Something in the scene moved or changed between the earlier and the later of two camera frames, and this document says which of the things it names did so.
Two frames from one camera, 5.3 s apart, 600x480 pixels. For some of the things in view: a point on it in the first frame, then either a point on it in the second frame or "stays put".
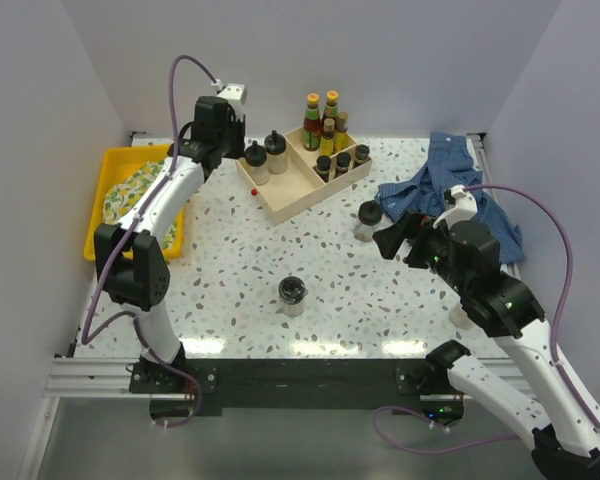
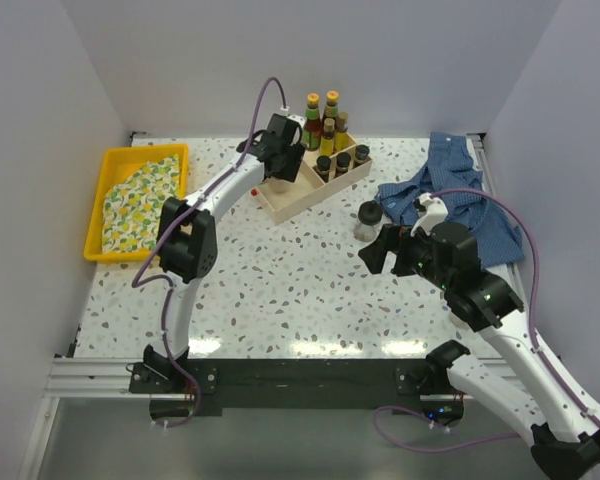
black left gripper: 238,124 to 289,172
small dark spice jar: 361,152 stays put
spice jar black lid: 323,165 stays put
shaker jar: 460,318 stays put
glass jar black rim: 292,292 to 279,186
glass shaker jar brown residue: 369,214 stays put
